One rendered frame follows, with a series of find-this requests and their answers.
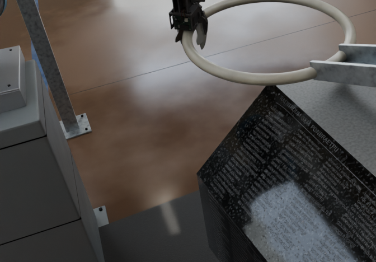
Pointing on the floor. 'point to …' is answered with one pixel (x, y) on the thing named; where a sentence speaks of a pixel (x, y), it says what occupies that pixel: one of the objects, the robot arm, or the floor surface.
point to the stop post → (48, 61)
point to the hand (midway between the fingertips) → (193, 43)
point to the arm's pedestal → (43, 186)
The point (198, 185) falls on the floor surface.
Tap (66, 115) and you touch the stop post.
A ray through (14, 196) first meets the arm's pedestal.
